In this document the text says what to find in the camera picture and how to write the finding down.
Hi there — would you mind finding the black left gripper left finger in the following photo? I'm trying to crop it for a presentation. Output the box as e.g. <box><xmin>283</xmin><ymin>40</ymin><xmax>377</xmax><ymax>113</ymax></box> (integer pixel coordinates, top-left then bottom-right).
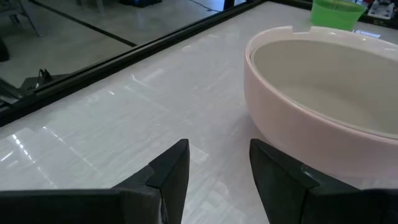
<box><xmin>112</xmin><ymin>138</ymin><xmax>190</xmax><ymax>224</ymax></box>

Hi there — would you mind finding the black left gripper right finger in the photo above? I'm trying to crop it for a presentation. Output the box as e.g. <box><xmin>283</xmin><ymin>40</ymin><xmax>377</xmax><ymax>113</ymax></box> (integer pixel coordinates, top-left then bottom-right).
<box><xmin>249</xmin><ymin>138</ymin><xmax>361</xmax><ymax>224</ymax></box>

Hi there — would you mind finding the pink ceramic bowl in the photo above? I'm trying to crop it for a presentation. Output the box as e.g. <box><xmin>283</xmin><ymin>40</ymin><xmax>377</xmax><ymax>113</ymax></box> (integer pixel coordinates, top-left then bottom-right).
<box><xmin>244</xmin><ymin>25</ymin><xmax>398</xmax><ymax>179</ymax></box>

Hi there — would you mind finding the green plastic cup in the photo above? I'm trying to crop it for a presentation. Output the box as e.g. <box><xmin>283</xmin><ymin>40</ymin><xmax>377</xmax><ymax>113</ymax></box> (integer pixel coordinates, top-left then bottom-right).
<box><xmin>310</xmin><ymin>0</ymin><xmax>366</xmax><ymax>31</ymax></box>

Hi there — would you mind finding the black table edge frame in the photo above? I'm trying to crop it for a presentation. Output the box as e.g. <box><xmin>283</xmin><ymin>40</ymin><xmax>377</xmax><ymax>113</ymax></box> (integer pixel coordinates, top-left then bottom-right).
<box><xmin>0</xmin><ymin>0</ymin><xmax>398</xmax><ymax>128</ymax></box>

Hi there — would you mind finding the black bracket with clip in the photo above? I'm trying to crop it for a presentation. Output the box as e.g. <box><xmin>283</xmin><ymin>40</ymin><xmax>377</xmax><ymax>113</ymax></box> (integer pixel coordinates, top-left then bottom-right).
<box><xmin>0</xmin><ymin>68</ymin><xmax>71</xmax><ymax>108</ymax></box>

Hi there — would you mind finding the white device with cables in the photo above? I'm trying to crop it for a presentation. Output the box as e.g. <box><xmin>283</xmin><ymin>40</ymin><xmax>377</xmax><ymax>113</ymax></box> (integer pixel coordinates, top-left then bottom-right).
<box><xmin>367</xmin><ymin>0</ymin><xmax>396</xmax><ymax>20</ymax></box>

